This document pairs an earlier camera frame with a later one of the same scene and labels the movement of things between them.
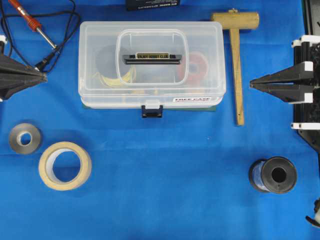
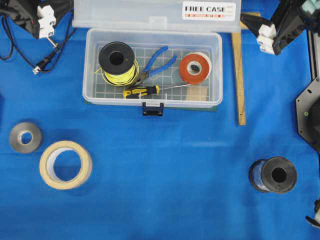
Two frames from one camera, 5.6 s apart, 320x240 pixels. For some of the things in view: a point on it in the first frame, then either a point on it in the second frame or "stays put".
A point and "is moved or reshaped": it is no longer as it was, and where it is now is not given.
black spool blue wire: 275,174 stays put
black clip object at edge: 315,222 stays put
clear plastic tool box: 153,66 is moved or reshaped
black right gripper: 306,98 to 289,19
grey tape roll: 25,127 stays put
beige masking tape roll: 46,169 stays put
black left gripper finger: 11,68 to 23,11
